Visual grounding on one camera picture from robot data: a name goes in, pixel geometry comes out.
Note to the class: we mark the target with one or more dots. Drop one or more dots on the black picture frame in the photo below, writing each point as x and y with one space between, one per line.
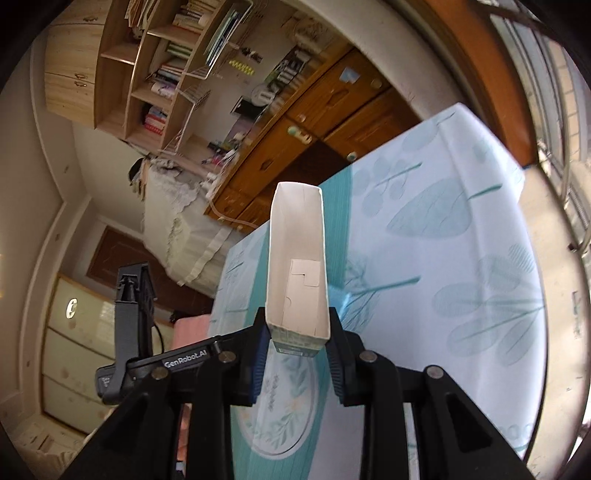
244 107

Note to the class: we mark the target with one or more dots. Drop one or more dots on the wooden window casing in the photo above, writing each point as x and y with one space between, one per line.
475 69

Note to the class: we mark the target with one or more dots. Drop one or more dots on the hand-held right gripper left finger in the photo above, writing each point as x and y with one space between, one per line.
256 369

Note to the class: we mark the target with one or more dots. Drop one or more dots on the light blue leaf print tablecloth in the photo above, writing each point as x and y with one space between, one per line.
438 230

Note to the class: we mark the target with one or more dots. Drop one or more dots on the pale yellow drawer cabinet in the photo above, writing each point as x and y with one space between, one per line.
69 355

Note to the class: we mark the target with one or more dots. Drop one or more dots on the wooden bookshelf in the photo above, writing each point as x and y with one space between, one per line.
117 69

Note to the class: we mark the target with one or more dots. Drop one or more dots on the light wood wall cabinet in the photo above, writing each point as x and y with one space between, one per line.
74 55

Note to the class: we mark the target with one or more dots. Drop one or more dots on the white paper box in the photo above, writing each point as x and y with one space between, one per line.
295 230

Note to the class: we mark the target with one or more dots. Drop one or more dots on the wooden sideboard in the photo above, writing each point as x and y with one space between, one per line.
323 106

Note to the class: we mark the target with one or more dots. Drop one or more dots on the white and green drawer ornament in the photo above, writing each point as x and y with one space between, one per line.
300 134

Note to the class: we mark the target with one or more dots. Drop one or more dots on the group of books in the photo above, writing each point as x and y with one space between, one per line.
159 85

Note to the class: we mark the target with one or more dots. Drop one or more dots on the beige storage box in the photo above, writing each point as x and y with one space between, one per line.
309 30

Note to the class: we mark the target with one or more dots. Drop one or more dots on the window with metal grille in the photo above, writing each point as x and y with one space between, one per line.
554 69

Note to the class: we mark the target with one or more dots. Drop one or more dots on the white lace cover cloth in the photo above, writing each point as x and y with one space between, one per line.
184 230

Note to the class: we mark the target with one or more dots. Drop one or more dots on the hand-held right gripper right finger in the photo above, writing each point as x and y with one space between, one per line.
340 369

